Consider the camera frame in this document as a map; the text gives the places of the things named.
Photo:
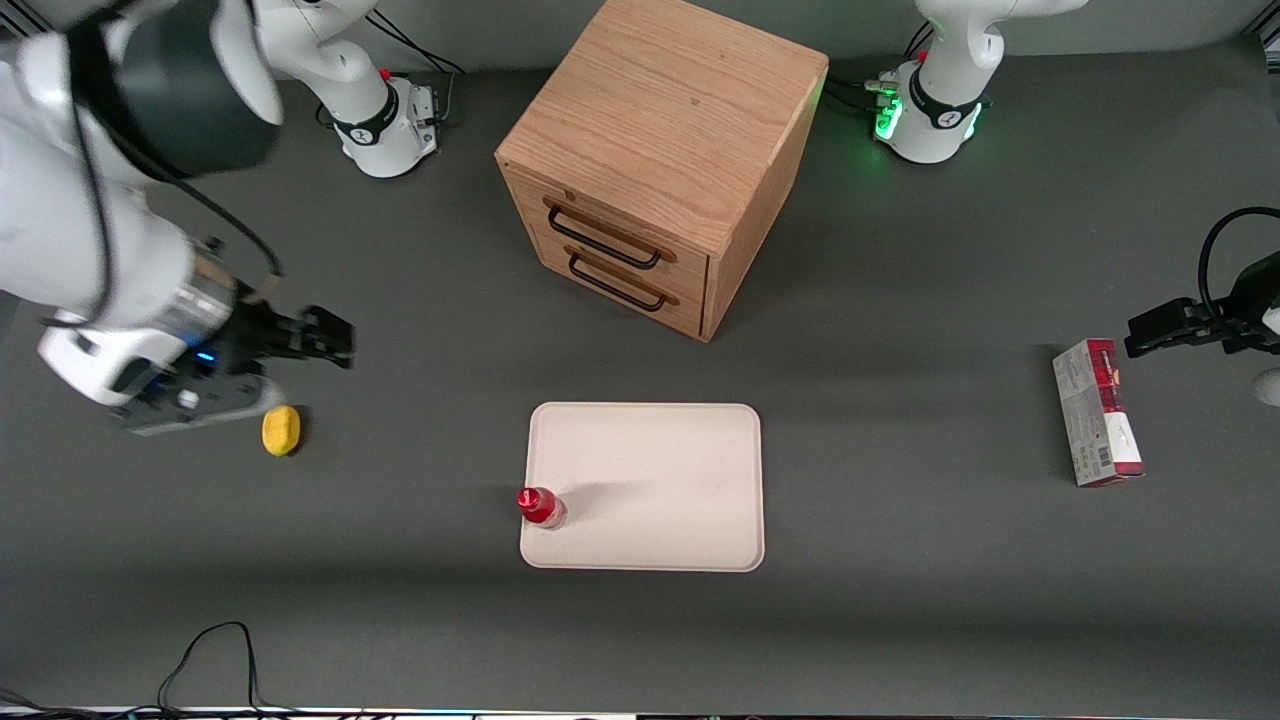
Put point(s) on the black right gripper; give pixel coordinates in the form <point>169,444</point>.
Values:
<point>256,335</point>

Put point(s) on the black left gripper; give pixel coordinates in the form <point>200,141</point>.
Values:
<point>1246,306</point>

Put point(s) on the red coke bottle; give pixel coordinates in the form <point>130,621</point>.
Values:
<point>540,506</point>

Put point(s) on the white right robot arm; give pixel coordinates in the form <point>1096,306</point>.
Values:
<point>60,230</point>

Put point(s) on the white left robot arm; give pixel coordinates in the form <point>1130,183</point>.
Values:
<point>945,90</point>

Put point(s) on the cream rectangular tray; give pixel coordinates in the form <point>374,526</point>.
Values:
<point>660,480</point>

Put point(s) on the yellow lemon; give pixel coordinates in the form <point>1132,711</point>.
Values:
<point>281,433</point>

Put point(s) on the grey and red carton box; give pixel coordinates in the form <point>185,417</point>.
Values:
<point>1095,420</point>

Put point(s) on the wooden drawer cabinet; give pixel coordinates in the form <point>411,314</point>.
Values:
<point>665,110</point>

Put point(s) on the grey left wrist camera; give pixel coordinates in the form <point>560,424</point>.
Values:
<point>1271,387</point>

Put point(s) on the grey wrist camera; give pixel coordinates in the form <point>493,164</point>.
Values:
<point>200,405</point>
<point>1271,387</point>

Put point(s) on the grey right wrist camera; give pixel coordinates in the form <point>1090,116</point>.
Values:
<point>200,405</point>

